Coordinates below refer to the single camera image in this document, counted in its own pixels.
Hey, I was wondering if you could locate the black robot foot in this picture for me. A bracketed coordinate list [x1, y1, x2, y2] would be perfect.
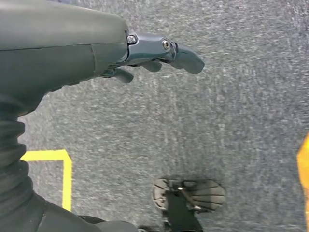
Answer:
[152, 177, 226, 232]

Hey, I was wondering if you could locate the ragged yellow floor tape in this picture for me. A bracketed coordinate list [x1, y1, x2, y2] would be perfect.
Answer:
[296, 131, 309, 225]

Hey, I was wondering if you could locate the yellow floor tape square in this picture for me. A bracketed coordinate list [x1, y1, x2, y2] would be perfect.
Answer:
[20, 149, 72, 212]

